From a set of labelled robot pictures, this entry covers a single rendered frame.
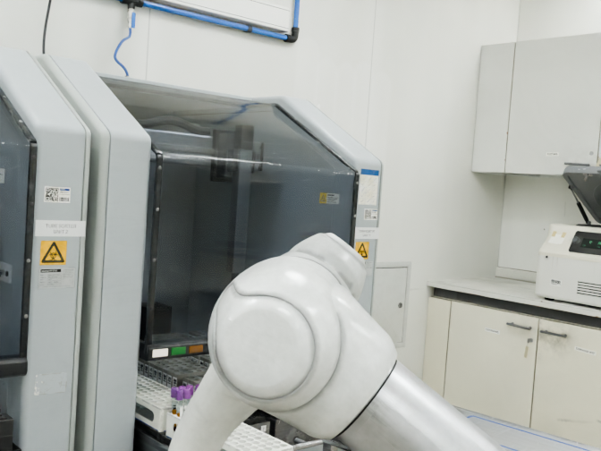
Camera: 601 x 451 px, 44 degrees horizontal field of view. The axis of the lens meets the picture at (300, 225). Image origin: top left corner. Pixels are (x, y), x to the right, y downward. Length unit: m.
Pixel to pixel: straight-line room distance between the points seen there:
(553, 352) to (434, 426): 2.94
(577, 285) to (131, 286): 2.42
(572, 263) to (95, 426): 2.50
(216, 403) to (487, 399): 3.04
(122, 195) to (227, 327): 0.92
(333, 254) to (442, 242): 3.24
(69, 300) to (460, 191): 2.97
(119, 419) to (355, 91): 2.29
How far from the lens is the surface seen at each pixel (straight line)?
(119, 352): 1.62
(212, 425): 0.96
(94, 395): 1.61
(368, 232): 2.02
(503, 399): 3.86
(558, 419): 3.72
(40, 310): 1.52
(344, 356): 0.71
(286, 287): 0.69
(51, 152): 1.50
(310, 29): 3.39
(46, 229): 1.50
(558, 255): 3.64
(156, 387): 1.80
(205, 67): 3.03
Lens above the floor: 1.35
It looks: 3 degrees down
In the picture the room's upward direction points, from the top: 4 degrees clockwise
